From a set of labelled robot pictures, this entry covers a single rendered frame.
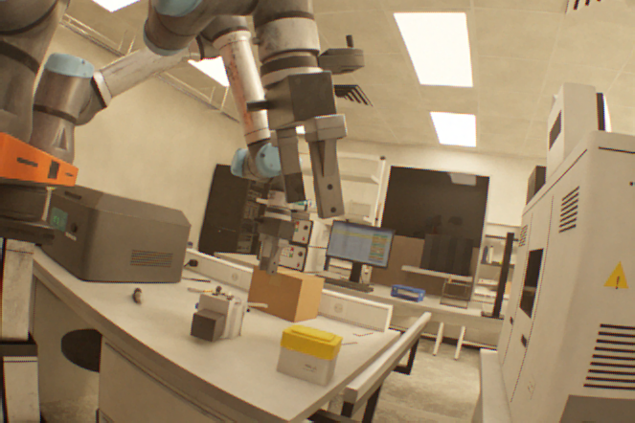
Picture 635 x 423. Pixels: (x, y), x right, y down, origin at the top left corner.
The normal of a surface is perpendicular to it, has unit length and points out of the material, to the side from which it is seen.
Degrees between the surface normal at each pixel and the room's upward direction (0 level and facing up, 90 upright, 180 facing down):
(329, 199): 98
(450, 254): 90
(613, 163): 90
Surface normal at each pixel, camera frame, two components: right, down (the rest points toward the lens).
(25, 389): 0.85, 0.10
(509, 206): -0.41, -0.20
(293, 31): 0.26, 0.08
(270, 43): -0.48, 0.18
